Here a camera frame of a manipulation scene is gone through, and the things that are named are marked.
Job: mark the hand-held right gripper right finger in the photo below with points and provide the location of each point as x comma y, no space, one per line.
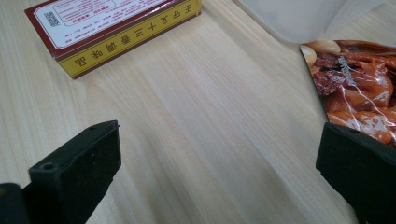
361,171

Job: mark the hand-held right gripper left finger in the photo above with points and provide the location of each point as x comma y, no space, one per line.
77,174

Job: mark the green and gold food pouch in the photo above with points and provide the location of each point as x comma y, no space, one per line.
361,87

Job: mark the yellow stick packet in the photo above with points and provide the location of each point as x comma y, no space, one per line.
109,28

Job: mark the clear plastic container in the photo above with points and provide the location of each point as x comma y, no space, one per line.
299,18

